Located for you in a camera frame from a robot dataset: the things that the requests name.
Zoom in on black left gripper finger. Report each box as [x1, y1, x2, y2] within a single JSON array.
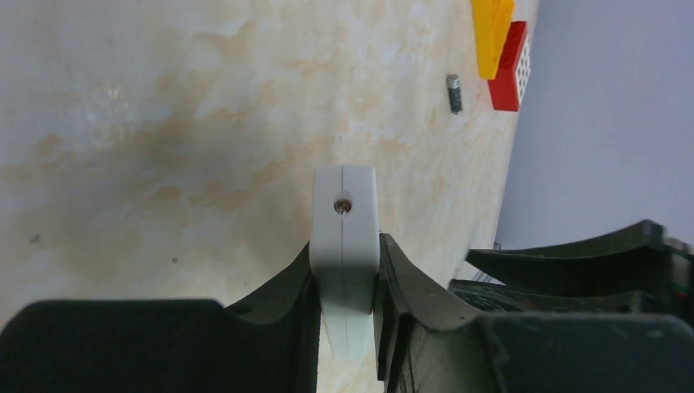
[[1, 250, 320, 392], [374, 233, 693, 392], [448, 219, 693, 315]]

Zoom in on white remote control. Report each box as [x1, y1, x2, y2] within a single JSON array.
[[309, 165, 380, 362]]

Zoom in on red toy window block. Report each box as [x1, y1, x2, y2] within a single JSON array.
[[488, 20, 531, 112]]

